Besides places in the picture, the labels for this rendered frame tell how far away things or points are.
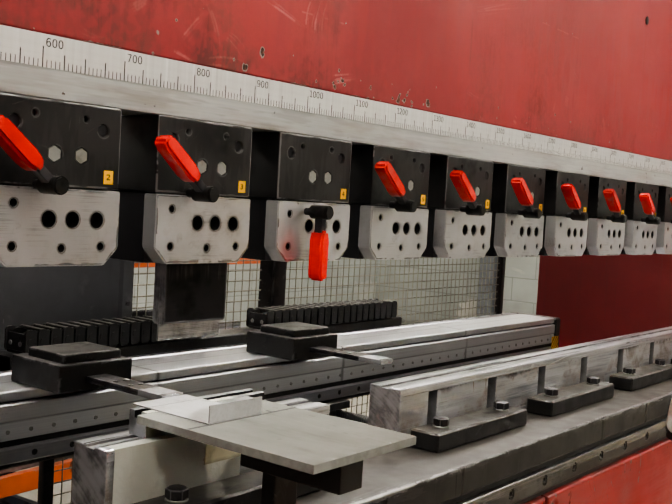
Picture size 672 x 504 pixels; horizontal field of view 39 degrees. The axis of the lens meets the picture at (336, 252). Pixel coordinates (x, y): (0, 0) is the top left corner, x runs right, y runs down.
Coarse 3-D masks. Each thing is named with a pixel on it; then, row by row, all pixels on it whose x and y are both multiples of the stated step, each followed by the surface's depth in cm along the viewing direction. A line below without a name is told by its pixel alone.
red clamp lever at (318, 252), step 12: (312, 216) 123; (324, 216) 122; (324, 228) 123; (312, 240) 123; (324, 240) 122; (312, 252) 123; (324, 252) 122; (312, 264) 123; (324, 264) 123; (312, 276) 123; (324, 276) 123
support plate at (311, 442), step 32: (160, 416) 108; (256, 416) 111; (288, 416) 112; (320, 416) 113; (224, 448) 100; (256, 448) 97; (288, 448) 98; (320, 448) 98; (352, 448) 99; (384, 448) 101
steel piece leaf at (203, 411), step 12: (156, 408) 111; (168, 408) 112; (180, 408) 112; (192, 408) 112; (204, 408) 113; (216, 408) 106; (228, 408) 108; (240, 408) 109; (252, 408) 111; (192, 420) 107; (204, 420) 107; (216, 420) 106; (228, 420) 108
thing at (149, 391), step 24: (24, 360) 128; (48, 360) 126; (72, 360) 126; (96, 360) 128; (120, 360) 131; (24, 384) 128; (48, 384) 125; (72, 384) 125; (96, 384) 125; (120, 384) 122; (144, 384) 123
